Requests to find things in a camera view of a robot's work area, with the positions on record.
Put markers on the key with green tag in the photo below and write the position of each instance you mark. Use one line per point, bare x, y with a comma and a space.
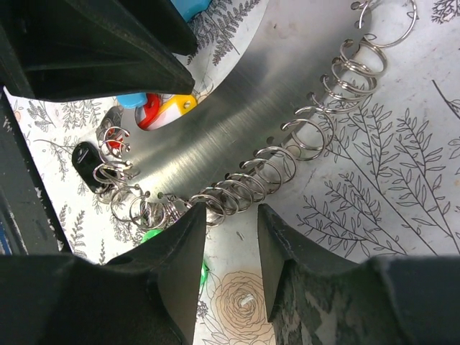
157, 244

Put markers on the key with red tag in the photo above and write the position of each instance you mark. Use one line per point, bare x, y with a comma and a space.
145, 114

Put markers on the yellow key tag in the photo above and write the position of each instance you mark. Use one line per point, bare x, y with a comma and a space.
173, 109

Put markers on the key with black tag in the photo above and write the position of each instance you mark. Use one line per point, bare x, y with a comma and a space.
91, 168

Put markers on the floral patterned table mat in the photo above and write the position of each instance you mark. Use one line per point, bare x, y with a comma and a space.
388, 183

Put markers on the blue keyring holder with rings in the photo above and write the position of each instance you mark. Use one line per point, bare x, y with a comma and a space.
251, 118

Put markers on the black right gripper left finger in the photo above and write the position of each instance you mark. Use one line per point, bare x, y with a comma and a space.
143, 296

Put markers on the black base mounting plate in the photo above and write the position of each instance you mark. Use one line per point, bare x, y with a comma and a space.
29, 223

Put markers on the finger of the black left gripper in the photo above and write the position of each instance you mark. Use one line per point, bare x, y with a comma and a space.
83, 49
163, 20

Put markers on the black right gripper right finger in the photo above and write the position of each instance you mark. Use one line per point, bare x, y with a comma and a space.
314, 296

